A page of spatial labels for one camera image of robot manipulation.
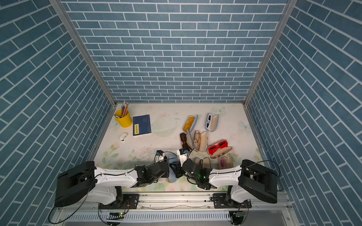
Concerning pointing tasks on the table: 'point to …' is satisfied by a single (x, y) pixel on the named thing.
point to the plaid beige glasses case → (205, 163)
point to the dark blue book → (141, 125)
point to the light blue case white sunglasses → (211, 122)
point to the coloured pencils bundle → (124, 109)
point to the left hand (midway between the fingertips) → (173, 170)
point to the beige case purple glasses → (230, 162)
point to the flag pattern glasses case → (204, 142)
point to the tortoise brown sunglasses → (183, 137)
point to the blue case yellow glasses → (193, 124)
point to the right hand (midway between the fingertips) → (171, 166)
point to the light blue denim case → (172, 157)
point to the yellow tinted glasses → (188, 123)
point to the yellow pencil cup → (124, 117)
